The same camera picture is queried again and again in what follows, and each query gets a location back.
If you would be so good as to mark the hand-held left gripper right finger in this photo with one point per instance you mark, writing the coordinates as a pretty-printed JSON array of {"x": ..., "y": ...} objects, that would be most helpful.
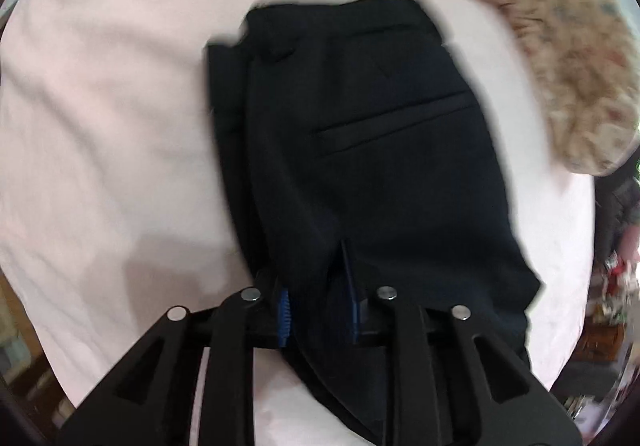
[{"x": 353, "y": 316}]

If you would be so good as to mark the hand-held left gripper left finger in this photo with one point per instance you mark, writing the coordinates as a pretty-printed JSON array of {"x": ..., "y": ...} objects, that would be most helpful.
[{"x": 283, "y": 318}]

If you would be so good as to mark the black pants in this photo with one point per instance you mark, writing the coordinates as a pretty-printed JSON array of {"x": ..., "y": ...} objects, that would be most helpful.
[{"x": 370, "y": 136}]

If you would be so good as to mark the pink bed sheet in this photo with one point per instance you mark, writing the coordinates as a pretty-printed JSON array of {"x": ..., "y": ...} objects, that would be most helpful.
[{"x": 110, "y": 126}]

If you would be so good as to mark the brown floral pillow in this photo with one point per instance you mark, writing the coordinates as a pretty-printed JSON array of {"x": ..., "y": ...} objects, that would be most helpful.
[{"x": 575, "y": 56}]

